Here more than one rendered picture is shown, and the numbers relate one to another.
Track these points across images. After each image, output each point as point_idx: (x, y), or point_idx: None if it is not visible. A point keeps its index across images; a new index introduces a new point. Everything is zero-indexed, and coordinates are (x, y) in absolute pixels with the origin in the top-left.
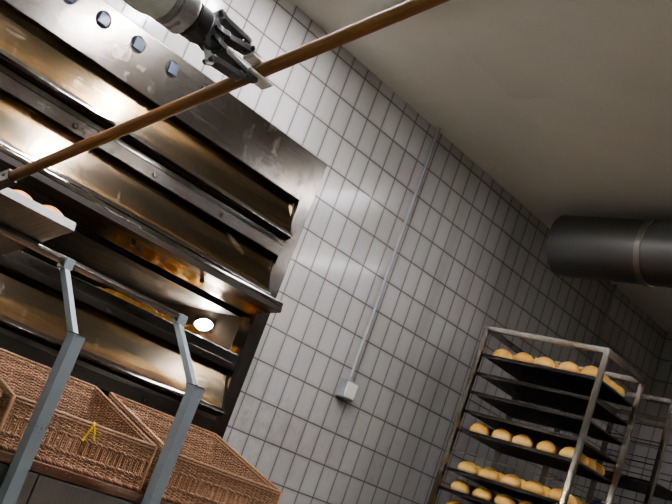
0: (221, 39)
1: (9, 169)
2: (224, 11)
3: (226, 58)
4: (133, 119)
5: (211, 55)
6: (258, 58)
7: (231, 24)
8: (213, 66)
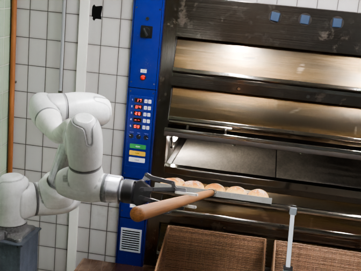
0: (145, 197)
1: (208, 189)
2: (147, 173)
3: None
4: None
5: None
6: (180, 193)
7: (154, 180)
8: None
